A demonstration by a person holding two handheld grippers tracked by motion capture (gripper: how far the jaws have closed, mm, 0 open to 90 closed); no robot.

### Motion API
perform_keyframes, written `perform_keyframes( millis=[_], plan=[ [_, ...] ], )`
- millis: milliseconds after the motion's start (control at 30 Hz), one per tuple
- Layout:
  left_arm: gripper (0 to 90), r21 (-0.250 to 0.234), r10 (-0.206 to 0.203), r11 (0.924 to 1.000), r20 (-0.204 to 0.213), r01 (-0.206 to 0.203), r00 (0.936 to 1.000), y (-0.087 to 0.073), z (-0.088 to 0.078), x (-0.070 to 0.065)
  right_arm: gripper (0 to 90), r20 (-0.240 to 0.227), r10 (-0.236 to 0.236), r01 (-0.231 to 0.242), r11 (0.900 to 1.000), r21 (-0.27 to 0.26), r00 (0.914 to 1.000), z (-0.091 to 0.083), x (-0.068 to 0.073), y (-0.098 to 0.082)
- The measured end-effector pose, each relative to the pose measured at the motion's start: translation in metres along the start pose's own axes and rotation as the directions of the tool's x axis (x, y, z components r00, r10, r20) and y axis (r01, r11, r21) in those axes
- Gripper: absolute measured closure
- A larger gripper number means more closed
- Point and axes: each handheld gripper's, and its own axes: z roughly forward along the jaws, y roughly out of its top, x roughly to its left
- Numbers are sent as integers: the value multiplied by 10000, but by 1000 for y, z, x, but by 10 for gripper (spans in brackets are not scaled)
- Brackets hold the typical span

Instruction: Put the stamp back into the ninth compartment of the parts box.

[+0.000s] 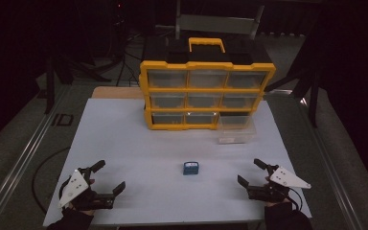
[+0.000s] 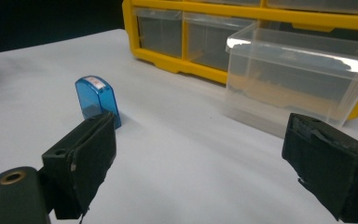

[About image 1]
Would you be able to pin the small blue box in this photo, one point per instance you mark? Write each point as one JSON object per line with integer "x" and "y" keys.
{"x": 190, "y": 168}

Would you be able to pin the black tripod stand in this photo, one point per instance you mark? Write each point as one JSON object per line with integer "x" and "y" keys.
{"x": 310, "y": 80}

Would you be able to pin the wooden table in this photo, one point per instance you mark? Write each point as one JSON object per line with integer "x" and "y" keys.
{"x": 118, "y": 92}

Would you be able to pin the yellow and black drawer cabinet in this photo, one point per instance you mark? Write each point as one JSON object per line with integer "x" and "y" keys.
{"x": 204, "y": 90}

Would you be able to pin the clear plastic drawer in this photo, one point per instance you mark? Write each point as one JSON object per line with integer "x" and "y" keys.
{"x": 236, "y": 131}

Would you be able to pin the metal floor rail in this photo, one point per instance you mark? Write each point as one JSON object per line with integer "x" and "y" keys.
{"x": 326, "y": 166}
{"x": 22, "y": 159}

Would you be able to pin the grey metal frame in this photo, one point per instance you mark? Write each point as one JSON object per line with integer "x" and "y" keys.
{"x": 217, "y": 24}

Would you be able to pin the person's right hand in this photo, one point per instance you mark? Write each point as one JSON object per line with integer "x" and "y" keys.
{"x": 276, "y": 203}

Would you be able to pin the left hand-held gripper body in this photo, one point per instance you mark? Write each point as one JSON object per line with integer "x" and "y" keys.
{"x": 74, "y": 188}

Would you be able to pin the person's left hand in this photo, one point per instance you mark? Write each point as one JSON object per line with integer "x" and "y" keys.
{"x": 83, "y": 201}

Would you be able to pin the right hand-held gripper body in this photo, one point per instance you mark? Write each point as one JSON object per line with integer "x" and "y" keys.
{"x": 287, "y": 180}

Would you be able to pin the white table cover board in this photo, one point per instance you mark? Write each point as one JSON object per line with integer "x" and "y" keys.
{"x": 147, "y": 153}

